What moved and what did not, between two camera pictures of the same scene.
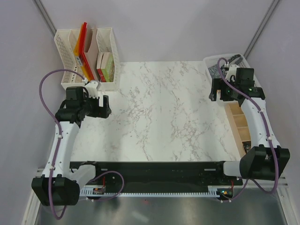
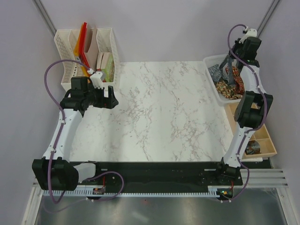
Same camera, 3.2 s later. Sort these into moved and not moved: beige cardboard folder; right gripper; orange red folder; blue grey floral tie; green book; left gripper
Moved: right gripper; left gripper
Not moved: blue grey floral tie; orange red folder; beige cardboard folder; green book
